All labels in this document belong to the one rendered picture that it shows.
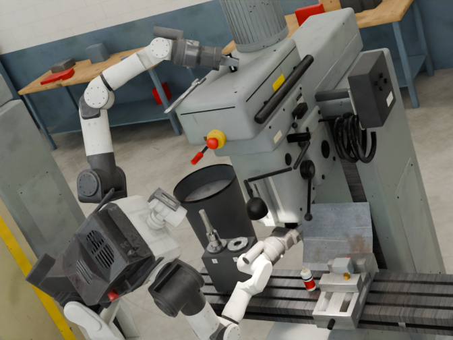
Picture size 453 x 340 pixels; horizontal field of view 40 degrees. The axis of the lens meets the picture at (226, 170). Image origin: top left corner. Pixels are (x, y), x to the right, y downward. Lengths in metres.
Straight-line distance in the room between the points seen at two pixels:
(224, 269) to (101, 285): 0.81
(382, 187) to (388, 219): 0.16
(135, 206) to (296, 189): 0.57
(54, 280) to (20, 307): 1.43
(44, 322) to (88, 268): 1.77
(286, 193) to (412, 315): 0.62
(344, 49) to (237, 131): 0.90
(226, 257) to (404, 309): 0.74
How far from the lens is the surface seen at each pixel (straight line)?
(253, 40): 2.24
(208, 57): 2.08
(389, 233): 2.77
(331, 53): 2.60
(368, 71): 2.21
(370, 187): 2.65
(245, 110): 1.92
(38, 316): 3.73
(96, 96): 2.08
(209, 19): 7.26
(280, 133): 2.11
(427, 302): 2.39
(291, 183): 2.20
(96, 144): 2.10
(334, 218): 2.76
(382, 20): 5.63
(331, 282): 2.41
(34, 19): 8.88
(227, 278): 2.71
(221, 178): 4.63
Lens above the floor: 2.51
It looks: 25 degrees down
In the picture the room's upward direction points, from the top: 22 degrees counter-clockwise
